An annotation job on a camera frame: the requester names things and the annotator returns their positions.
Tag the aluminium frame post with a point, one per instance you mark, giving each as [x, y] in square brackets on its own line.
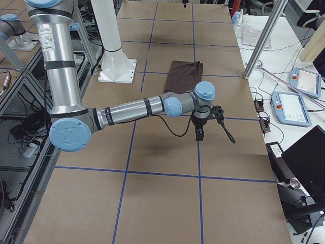
[270, 24]

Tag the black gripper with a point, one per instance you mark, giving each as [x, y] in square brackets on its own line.
[198, 123]

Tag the upper teach pendant tablet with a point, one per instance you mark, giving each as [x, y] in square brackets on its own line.
[307, 82]

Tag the dark brown t-shirt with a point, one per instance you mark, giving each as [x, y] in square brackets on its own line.
[183, 76]

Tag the red cylinder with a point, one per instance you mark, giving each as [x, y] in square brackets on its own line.
[236, 5]

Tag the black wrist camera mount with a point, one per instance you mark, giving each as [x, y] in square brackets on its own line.
[218, 113]

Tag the clear plastic bag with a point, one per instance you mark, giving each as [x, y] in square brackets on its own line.
[250, 35]

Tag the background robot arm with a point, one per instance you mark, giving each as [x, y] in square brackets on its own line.
[22, 40]

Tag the black box with label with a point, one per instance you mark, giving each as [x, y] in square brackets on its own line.
[279, 167]

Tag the black monitor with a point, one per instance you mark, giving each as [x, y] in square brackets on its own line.
[305, 159]

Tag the lower teach pendant tablet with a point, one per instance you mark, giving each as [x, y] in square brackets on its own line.
[290, 109]

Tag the teach pendant tablet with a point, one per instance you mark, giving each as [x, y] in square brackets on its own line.
[290, 109]
[307, 82]

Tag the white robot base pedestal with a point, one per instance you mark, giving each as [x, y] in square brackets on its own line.
[115, 67]

